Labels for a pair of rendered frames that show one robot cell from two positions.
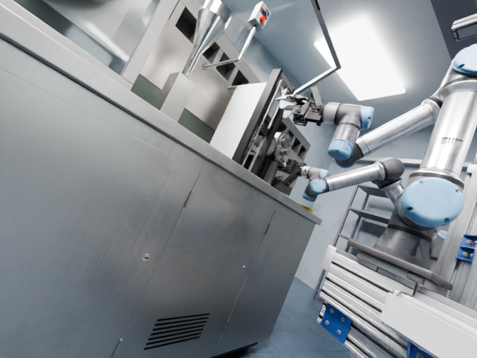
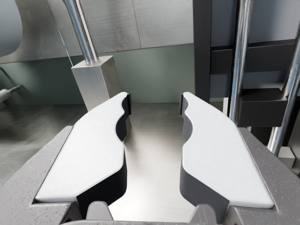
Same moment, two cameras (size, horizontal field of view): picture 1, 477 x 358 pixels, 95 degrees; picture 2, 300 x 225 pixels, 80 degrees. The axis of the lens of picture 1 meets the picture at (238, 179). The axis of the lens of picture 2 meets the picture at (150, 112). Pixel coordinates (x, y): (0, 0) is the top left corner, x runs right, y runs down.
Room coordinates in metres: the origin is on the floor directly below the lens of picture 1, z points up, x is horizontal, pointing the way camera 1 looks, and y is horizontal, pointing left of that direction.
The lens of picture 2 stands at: (0.84, -0.13, 1.29)
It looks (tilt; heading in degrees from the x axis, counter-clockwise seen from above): 32 degrees down; 65
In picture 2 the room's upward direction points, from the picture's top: 11 degrees counter-clockwise
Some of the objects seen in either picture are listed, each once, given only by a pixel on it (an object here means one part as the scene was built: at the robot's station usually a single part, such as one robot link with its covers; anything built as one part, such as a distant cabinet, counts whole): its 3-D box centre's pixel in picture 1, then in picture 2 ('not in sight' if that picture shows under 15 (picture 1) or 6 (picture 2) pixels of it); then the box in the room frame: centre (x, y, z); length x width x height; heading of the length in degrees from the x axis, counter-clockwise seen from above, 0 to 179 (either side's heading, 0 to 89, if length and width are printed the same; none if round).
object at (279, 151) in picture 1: (273, 169); not in sight; (1.32, -0.17, 1.05); 0.06 x 0.05 x 0.31; 46
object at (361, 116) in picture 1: (353, 117); not in sight; (0.72, -0.28, 1.21); 0.11 x 0.08 x 0.09; 57
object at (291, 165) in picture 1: (295, 168); not in sight; (1.34, -0.30, 1.12); 0.12 x 0.08 x 0.09; 46
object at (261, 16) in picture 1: (260, 16); not in sight; (1.00, 0.23, 1.66); 0.07 x 0.07 x 0.10; 41
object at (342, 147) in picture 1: (343, 143); not in sight; (0.74, -0.29, 1.12); 0.11 x 0.08 x 0.11; 148
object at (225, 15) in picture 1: (214, 17); not in sight; (0.93, 0.41, 1.50); 0.14 x 0.14 x 0.06
